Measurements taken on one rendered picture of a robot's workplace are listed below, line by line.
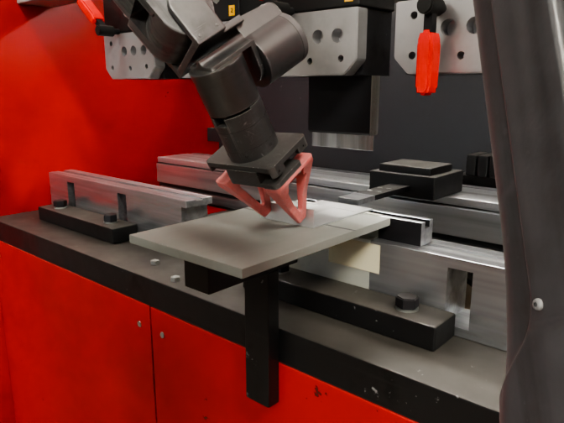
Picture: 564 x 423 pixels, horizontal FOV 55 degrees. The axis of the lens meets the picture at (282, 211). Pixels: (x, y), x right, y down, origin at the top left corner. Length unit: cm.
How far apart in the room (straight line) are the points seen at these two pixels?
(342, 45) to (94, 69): 90
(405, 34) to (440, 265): 27
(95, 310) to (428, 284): 60
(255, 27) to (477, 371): 42
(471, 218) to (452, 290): 26
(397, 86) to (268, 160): 74
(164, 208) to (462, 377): 61
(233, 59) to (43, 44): 92
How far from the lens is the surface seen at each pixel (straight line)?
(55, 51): 143
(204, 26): 54
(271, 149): 58
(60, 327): 118
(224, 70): 54
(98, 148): 148
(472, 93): 120
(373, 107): 71
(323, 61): 70
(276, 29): 59
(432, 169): 90
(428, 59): 59
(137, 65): 100
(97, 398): 113
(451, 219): 94
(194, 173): 133
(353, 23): 68
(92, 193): 120
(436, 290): 68
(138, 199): 106
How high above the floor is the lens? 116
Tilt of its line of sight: 13 degrees down
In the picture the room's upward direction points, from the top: straight up
